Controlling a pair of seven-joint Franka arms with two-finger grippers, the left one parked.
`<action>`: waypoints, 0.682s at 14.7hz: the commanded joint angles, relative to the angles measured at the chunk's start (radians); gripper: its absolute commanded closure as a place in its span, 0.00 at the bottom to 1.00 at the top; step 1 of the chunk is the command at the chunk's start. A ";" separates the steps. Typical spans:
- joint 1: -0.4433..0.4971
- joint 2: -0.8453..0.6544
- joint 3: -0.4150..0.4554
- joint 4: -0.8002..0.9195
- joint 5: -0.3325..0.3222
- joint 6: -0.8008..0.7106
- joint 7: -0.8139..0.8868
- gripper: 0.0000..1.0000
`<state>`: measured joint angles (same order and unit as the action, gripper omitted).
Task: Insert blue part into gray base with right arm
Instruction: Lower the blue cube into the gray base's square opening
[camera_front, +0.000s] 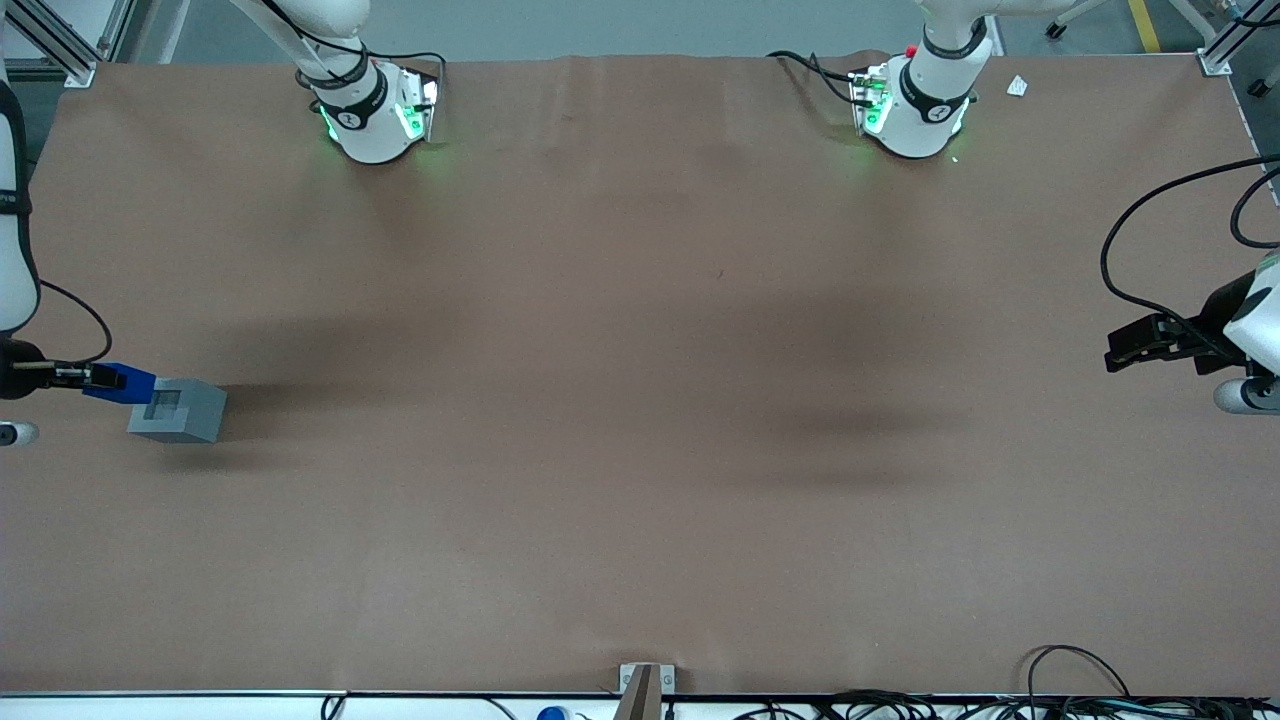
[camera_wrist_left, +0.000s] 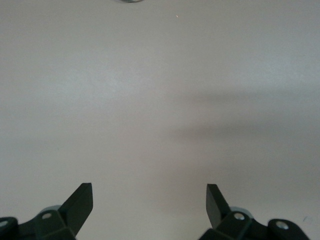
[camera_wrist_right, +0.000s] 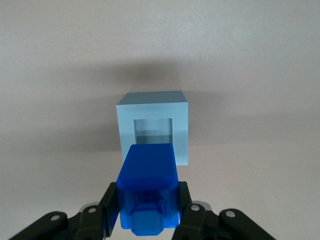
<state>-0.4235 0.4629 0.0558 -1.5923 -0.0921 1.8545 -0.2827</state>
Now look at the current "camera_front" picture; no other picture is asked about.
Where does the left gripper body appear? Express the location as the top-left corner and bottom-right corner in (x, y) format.
(1195, 248), (1280, 377)

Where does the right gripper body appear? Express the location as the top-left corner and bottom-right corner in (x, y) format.
(0, 338), (49, 402)

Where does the blue plastic part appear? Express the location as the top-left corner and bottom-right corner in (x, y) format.
(82, 361), (159, 407)

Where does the gray square base block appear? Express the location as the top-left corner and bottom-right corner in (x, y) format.
(127, 378), (228, 444)

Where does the white leg with black caster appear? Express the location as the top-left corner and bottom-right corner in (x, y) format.
(1045, 0), (1113, 41)

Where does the brown table cover sheet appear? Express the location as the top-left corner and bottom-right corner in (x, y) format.
(0, 50), (1280, 699)

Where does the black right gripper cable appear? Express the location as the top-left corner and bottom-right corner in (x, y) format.
(38, 280), (114, 367)

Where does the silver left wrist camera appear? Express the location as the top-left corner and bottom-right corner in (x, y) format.
(1214, 377), (1280, 415)

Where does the long black left gripper cable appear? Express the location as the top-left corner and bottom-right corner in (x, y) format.
(1100, 155), (1280, 359)

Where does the short black cable loop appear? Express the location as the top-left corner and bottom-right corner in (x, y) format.
(1229, 165), (1280, 250)

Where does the aluminium frame post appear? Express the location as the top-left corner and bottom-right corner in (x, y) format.
(1198, 0), (1280, 78)
(0, 0), (98, 88)

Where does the black arched cable loop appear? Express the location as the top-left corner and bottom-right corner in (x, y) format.
(1027, 645), (1132, 701)

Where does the black left arm base cable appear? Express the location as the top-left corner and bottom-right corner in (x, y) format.
(767, 50), (867, 107)

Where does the black arm base cable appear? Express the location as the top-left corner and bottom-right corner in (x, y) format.
(262, 0), (448, 96)
(767, 50), (867, 107)

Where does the black cable tangle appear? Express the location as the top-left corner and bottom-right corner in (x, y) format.
(735, 688), (1280, 720)

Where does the black right arm base cable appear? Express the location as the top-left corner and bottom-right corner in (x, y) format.
(262, 0), (448, 96)

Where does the grey metal bracket plate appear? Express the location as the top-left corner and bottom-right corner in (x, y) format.
(619, 663), (677, 697)

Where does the brown camera mount post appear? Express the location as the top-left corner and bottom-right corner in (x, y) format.
(620, 665), (663, 720)

